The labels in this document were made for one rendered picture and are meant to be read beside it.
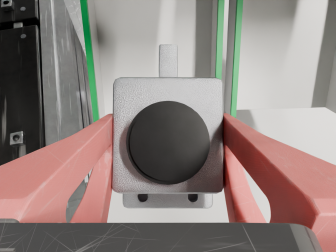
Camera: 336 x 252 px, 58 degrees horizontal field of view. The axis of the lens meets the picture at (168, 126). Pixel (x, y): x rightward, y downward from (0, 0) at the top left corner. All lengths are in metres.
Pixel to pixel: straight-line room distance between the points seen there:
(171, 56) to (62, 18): 0.38
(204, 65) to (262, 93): 0.09
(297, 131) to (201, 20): 0.29
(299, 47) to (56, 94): 0.32
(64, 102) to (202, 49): 0.20
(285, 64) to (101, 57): 0.21
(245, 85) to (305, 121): 0.21
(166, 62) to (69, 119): 0.28
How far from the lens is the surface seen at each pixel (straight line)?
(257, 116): 0.54
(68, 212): 0.39
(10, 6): 0.55
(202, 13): 0.34
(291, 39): 0.39
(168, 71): 0.16
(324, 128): 0.57
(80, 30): 0.40
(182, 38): 0.34
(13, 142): 0.41
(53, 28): 0.53
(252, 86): 0.38
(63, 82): 0.46
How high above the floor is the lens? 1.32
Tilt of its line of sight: 66 degrees down
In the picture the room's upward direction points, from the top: straight up
